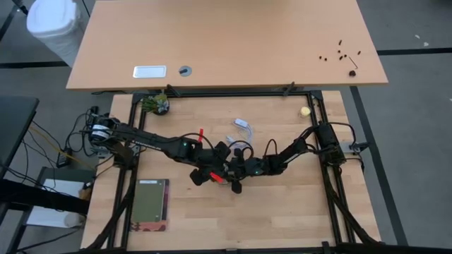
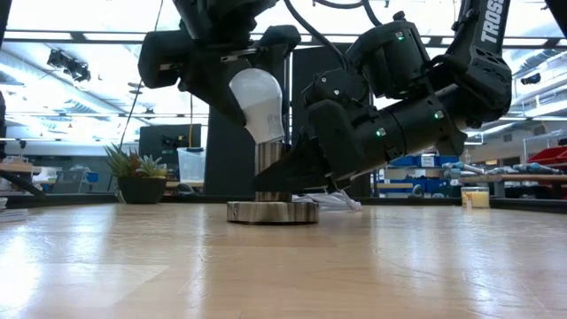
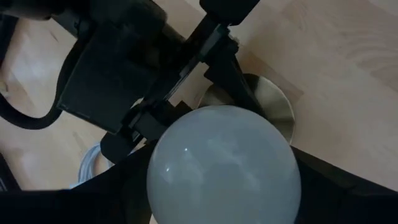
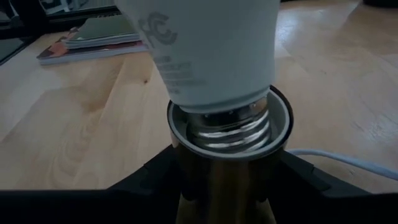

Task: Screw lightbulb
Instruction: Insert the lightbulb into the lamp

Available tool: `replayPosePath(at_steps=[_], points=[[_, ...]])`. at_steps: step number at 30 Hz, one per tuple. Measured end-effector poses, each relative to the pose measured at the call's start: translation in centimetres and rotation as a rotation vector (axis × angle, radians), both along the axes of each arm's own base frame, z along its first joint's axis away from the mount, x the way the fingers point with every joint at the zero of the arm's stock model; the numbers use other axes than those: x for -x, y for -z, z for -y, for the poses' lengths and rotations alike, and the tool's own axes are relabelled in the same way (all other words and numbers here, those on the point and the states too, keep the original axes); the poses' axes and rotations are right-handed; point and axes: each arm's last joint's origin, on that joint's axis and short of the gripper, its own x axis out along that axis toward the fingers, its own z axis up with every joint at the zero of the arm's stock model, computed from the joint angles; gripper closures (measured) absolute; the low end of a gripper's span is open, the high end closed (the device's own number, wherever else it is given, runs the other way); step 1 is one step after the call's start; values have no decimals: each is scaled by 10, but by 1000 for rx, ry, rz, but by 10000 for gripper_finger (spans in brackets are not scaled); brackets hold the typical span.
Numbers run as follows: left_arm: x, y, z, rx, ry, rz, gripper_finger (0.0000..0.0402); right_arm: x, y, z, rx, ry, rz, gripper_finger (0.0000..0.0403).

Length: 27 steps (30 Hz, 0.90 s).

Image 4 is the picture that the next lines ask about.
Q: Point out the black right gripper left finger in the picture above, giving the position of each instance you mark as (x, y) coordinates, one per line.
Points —
(93, 208)

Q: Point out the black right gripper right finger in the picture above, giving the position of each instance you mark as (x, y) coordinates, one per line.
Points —
(342, 210)

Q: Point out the green notebook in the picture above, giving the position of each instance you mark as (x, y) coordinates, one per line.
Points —
(102, 31)
(93, 51)

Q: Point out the brushed metal lamp socket base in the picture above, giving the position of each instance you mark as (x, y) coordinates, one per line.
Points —
(227, 186)

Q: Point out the white lightbulb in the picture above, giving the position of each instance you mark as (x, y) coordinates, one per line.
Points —
(211, 56)

